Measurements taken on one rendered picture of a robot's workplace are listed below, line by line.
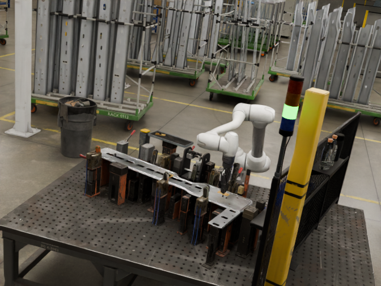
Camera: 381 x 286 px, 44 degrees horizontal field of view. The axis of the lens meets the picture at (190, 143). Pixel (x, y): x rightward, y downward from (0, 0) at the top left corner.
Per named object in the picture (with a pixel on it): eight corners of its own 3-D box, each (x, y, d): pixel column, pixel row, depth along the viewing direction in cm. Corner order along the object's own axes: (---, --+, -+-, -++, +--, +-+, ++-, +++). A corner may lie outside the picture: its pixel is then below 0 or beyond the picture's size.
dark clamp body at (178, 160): (165, 202, 386) (170, 158, 373) (174, 197, 397) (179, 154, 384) (176, 206, 381) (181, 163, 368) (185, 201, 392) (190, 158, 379)
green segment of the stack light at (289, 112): (279, 116, 231) (282, 104, 229) (284, 114, 237) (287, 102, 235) (293, 120, 228) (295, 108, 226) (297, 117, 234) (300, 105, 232)
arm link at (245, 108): (232, 107, 365) (249, 109, 363) (235, 98, 381) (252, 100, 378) (231, 122, 372) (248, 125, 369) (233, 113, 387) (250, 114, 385)
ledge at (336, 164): (304, 175, 296) (310, 149, 290) (321, 160, 326) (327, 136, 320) (327, 183, 289) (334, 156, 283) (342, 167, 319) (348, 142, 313)
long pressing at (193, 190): (88, 154, 384) (88, 152, 383) (106, 147, 402) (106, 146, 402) (240, 214, 321) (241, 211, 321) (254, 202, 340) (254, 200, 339)
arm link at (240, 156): (224, 165, 434) (227, 143, 426) (245, 168, 431) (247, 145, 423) (222, 172, 419) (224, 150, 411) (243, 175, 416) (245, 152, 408)
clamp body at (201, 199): (185, 242, 333) (191, 198, 321) (194, 235, 343) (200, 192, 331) (197, 247, 329) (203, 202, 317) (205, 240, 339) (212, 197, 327)
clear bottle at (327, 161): (317, 168, 295) (324, 138, 288) (320, 165, 300) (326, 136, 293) (327, 172, 292) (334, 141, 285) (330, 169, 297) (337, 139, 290)
